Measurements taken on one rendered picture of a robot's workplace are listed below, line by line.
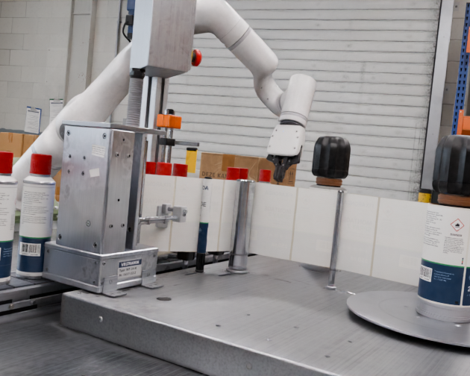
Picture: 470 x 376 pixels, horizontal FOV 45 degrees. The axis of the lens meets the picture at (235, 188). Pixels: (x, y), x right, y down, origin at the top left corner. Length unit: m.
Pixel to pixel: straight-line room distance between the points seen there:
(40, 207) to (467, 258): 0.68
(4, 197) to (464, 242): 0.70
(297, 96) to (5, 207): 1.03
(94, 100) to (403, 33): 4.31
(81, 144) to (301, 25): 5.10
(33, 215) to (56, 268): 0.09
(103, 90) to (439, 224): 1.13
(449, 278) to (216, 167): 1.22
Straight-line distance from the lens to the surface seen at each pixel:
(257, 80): 1.72
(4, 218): 0.93
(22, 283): 0.97
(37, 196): 0.97
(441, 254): 0.93
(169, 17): 1.27
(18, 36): 7.84
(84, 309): 0.88
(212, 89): 6.11
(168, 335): 0.78
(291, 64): 5.87
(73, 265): 0.94
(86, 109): 1.76
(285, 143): 1.68
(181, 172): 1.25
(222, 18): 1.65
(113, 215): 0.90
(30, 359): 0.80
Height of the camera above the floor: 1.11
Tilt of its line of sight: 3 degrees down
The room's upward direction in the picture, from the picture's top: 5 degrees clockwise
